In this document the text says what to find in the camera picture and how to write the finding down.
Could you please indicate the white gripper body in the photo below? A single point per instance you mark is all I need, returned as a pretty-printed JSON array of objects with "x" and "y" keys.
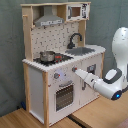
[{"x": 83, "y": 75}]

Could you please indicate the white toy oven door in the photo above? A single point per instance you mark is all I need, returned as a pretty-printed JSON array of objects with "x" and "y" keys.
[{"x": 63, "y": 97}]

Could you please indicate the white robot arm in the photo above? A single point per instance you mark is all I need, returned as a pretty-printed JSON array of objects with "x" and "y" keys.
[{"x": 115, "y": 83}]

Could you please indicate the wooden toy kitchen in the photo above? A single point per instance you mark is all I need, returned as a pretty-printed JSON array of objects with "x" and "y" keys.
[{"x": 58, "y": 38}]

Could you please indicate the right oven knob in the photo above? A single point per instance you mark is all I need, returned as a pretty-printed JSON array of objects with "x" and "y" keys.
[{"x": 74, "y": 69}]

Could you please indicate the oven knob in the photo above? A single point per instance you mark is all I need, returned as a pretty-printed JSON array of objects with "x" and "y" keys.
[
  {"x": 56, "y": 75},
  {"x": 74, "y": 69}
]

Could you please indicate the grey toy sink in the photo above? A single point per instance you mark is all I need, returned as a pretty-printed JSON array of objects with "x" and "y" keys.
[{"x": 79, "y": 51}]

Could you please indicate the left oven knob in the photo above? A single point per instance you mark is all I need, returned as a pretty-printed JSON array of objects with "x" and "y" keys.
[{"x": 56, "y": 75}]

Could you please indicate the black toy stovetop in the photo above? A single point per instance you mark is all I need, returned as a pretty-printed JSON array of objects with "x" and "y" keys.
[{"x": 58, "y": 59}]

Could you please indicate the silver toy pot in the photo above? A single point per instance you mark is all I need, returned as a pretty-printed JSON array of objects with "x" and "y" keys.
[{"x": 47, "y": 56}]

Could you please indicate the white toy microwave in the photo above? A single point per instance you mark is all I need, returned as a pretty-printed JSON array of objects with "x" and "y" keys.
[{"x": 77, "y": 11}]

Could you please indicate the grey toy range hood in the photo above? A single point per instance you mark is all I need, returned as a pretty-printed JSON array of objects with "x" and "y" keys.
[{"x": 48, "y": 18}]

